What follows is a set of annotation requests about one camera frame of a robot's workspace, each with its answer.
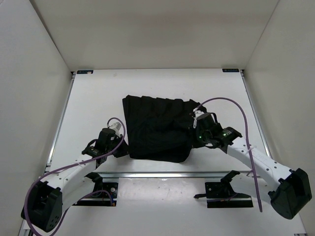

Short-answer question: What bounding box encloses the black pleated skirt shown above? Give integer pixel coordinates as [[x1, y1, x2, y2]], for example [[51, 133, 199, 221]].
[[122, 95, 203, 163]]

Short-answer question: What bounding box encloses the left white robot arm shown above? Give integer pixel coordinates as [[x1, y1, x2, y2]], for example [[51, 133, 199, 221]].
[[21, 122, 126, 233]]

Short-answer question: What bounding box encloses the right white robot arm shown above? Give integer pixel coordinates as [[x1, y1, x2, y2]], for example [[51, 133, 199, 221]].
[[192, 109, 312, 220]]

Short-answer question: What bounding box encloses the right blue corner label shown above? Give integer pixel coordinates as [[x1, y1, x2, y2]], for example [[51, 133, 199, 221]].
[[222, 68, 240, 73]]

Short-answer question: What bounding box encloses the blue corner label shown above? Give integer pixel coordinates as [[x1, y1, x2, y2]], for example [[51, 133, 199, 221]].
[[76, 70, 94, 74], [222, 68, 240, 73]]

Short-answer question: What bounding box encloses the left blue corner label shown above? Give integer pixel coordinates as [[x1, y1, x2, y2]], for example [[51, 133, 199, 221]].
[[76, 70, 94, 74]]

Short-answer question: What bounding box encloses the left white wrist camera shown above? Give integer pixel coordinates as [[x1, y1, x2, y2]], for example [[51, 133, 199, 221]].
[[107, 122, 122, 137]]

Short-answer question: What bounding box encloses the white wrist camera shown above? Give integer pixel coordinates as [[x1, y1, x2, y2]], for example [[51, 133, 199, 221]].
[[107, 122, 122, 137], [192, 108, 204, 129]]

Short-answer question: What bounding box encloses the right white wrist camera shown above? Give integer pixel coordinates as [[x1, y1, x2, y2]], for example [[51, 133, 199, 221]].
[[192, 108, 204, 129]]

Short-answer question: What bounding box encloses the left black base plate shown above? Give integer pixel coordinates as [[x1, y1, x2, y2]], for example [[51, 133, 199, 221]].
[[73, 178, 119, 207]]

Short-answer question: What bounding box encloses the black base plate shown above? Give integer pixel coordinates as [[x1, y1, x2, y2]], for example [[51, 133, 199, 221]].
[[194, 170, 253, 208], [73, 178, 119, 207]]

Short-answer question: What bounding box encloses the aluminium front rail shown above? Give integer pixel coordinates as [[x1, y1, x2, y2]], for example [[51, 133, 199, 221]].
[[46, 171, 279, 179]]

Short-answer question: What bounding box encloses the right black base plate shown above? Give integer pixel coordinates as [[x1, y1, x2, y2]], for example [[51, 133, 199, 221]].
[[194, 170, 253, 208]]

